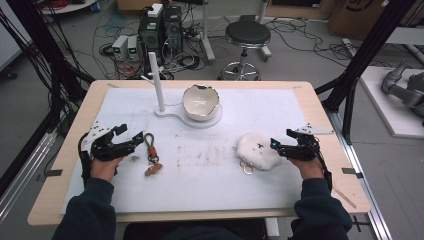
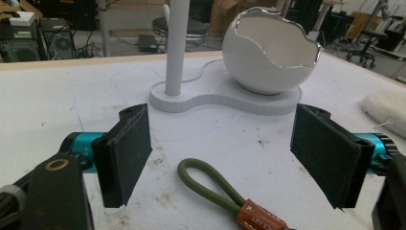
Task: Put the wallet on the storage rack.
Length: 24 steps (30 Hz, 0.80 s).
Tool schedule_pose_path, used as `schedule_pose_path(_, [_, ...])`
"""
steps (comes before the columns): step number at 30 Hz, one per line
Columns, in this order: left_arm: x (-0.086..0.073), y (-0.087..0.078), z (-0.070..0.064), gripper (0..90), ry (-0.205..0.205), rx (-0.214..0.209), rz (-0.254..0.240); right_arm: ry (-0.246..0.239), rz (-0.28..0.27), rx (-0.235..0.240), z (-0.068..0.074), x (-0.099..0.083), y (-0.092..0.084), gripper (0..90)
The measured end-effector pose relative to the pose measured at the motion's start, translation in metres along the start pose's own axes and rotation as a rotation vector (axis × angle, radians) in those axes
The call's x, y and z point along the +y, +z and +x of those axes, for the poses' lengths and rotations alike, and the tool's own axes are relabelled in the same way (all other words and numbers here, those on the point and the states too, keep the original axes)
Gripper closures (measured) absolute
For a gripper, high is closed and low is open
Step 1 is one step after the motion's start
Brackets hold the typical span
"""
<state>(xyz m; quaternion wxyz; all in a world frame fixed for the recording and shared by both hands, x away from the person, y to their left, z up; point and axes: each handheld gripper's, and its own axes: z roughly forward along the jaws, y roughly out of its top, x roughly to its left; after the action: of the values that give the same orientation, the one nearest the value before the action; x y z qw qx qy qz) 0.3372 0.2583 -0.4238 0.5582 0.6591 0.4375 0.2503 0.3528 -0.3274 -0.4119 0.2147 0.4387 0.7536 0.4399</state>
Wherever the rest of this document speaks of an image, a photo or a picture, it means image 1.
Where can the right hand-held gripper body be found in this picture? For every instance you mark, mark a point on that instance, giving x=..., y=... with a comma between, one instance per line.
x=301, y=150

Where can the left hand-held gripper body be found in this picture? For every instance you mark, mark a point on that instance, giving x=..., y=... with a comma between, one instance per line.
x=106, y=150

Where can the person's left hand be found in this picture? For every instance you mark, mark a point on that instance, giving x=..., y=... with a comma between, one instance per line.
x=103, y=169

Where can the person's right hand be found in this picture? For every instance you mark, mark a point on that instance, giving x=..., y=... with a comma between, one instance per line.
x=310, y=169

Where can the light wooden table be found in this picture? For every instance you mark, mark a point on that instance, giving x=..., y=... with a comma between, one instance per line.
x=336, y=186

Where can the white key stand with pole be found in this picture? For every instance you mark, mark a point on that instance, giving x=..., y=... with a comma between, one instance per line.
x=156, y=83

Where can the white eggshell-shaped bowl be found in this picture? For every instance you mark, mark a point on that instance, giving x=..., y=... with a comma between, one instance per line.
x=200, y=103

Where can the white table mat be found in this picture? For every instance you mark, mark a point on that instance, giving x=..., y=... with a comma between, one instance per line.
x=206, y=180

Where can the grey power supply unit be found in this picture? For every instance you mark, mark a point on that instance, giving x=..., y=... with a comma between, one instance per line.
x=132, y=48
x=120, y=46

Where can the white floor platform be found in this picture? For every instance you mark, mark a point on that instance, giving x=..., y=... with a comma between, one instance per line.
x=386, y=113

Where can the black computer tower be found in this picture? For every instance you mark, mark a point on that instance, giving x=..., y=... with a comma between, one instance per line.
x=150, y=36
x=173, y=30

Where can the white power strip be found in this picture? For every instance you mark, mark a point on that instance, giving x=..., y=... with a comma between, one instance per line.
x=350, y=46

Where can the white desk leg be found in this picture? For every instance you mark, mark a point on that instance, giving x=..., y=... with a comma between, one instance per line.
x=265, y=30
x=207, y=36

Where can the black round stool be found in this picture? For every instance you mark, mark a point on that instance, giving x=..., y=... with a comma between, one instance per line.
x=248, y=33

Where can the white box on tower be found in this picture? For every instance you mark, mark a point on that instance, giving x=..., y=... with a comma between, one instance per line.
x=155, y=10

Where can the large cardboard box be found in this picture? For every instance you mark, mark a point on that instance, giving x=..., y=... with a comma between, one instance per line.
x=360, y=16

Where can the aluminium floor rail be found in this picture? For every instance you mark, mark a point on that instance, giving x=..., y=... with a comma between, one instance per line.
x=23, y=180
x=363, y=173

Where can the black metal frame post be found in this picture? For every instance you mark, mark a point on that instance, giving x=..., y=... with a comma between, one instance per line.
x=366, y=56
x=40, y=50

